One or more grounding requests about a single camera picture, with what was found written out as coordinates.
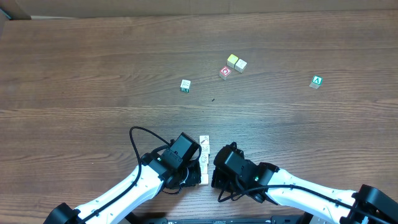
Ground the yellow top wooden block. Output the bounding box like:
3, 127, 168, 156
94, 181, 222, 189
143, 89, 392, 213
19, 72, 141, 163
226, 54, 239, 68

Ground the wooden block with dots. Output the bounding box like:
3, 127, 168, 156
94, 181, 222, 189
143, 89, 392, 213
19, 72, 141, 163
199, 154, 209, 164

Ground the yellow sided wooden block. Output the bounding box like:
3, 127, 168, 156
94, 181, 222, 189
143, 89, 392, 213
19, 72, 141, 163
201, 144, 210, 154

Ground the wooden block number three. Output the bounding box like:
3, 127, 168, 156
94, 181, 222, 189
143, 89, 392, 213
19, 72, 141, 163
200, 174, 209, 185

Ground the green letter wooden block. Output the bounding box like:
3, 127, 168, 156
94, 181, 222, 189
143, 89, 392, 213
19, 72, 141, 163
309, 75, 323, 89

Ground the wooden block with squiggle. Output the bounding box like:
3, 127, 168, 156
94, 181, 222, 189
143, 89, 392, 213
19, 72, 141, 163
200, 164, 208, 174

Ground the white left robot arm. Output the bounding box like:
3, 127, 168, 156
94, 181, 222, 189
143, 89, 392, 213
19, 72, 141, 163
44, 149, 201, 224

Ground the green sided wooden block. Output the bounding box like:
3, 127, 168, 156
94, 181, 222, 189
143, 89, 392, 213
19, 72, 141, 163
180, 80, 191, 93

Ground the red framed wooden block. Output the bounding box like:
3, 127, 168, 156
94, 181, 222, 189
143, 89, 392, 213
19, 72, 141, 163
220, 66, 231, 80

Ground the plain wooden block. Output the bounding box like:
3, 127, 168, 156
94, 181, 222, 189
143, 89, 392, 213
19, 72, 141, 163
234, 58, 247, 73

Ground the wooden block with hammer picture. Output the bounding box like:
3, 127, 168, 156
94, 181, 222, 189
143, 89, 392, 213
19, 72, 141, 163
199, 135, 210, 145

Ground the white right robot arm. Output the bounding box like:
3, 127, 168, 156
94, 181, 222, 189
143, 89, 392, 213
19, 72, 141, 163
211, 158, 397, 223

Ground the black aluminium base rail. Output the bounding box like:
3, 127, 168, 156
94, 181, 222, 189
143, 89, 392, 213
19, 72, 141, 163
124, 213, 312, 224

